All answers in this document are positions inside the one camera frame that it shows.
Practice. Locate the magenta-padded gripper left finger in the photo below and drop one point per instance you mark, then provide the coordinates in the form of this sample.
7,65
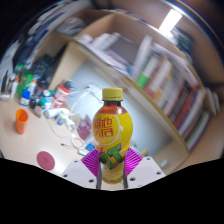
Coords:
78,171

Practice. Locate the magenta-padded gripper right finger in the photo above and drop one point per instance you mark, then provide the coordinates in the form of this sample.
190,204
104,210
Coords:
146,170

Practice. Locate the yellow drink bottle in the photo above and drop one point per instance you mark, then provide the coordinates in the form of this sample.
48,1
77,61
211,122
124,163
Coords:
112,133

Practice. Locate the flat round red coaster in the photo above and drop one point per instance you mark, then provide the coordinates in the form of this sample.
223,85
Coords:
45,160

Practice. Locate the magenta snack bag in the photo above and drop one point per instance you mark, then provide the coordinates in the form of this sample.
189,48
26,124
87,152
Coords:
85,128

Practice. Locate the orange plastic cup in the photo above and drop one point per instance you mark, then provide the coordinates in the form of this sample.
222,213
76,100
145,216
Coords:
21,122

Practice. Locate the red and white canister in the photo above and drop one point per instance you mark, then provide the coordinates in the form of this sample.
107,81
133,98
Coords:
61,95

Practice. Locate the white power strip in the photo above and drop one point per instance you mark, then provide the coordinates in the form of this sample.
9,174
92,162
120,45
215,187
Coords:
94,89

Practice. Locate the wooden shelf unit with books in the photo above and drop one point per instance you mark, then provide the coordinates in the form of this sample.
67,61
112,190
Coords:
166,83

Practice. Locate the white bottle with blue cap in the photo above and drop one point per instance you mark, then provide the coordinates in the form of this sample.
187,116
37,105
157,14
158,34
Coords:
25,100

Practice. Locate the green plastic container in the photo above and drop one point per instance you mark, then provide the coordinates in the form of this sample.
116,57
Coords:
24,85

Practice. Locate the white bottle with orange cap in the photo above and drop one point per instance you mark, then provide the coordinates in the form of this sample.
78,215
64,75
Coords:
15,87

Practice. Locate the black bag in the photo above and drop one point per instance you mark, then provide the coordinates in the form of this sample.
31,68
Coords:
46,70

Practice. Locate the white LED light bar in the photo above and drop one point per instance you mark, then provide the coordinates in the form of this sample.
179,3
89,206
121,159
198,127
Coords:
170,21

